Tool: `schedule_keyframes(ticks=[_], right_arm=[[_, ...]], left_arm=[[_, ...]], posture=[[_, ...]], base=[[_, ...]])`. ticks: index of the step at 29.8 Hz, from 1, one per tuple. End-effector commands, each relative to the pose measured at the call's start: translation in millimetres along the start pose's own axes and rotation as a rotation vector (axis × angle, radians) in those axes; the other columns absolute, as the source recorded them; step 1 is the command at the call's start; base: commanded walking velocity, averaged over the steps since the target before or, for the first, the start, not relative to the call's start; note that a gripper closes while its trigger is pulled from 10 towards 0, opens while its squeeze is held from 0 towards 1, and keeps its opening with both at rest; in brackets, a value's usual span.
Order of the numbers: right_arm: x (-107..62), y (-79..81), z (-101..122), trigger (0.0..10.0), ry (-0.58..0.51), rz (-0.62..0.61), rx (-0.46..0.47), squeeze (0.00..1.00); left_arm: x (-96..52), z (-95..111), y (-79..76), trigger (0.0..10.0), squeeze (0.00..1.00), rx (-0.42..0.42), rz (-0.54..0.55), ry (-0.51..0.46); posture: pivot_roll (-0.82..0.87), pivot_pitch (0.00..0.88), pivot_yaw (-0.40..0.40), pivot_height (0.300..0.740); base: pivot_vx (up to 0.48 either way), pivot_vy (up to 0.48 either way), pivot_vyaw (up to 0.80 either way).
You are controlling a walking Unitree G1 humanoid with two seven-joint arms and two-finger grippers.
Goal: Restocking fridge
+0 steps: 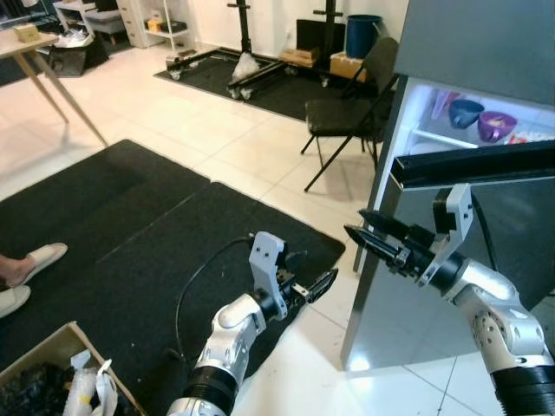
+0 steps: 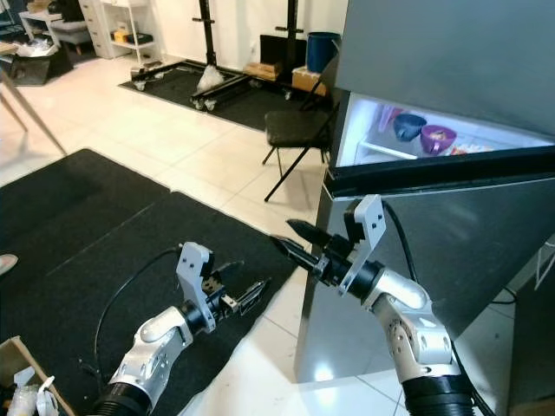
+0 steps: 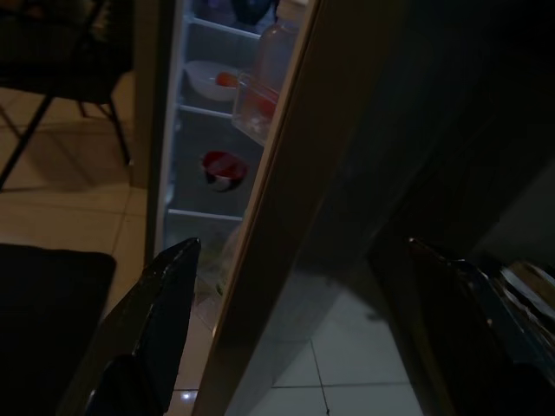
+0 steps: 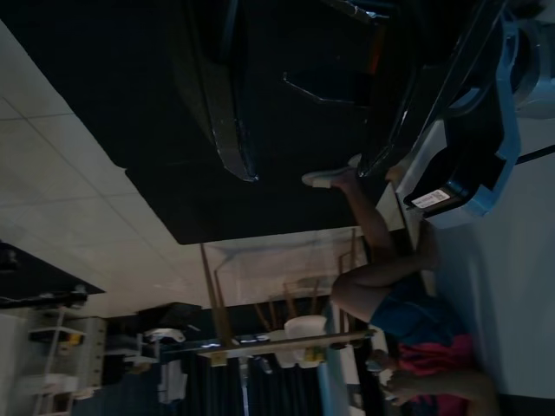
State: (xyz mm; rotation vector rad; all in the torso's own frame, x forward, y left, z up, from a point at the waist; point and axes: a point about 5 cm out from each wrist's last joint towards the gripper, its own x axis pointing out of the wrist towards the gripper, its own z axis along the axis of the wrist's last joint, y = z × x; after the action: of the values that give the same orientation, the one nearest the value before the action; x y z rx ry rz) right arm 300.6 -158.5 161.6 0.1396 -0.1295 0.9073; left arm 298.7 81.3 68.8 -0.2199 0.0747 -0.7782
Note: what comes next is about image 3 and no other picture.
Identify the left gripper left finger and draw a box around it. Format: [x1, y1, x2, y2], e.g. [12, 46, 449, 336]
[84, 237, 203, 416]

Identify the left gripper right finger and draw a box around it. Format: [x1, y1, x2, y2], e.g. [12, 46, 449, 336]
[407, 237, 555, 416]

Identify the grey fridge lower door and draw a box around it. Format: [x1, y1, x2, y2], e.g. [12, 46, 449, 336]
[193, 0, 500, 416]

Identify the grey steel fridge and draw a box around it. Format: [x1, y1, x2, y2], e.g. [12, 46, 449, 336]
[129, 0, 313, 330]

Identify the black floor mat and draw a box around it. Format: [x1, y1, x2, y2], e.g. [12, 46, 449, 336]
[0, 242, 118, 416]

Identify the red film-wrapped bowl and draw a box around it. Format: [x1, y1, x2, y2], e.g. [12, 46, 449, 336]
[201, 150, 251, 194]

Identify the white round bowl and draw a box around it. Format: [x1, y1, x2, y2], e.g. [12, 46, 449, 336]
[184, 60, 242, 103]

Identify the black folding chair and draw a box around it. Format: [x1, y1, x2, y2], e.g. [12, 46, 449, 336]
[0, 0, 135, 192]

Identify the clear bottle pink drink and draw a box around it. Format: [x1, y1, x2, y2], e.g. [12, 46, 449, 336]
[251, 0, 304, 96]

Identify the grey blue mug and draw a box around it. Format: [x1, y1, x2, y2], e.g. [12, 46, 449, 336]
[229, 0, 281, 26]

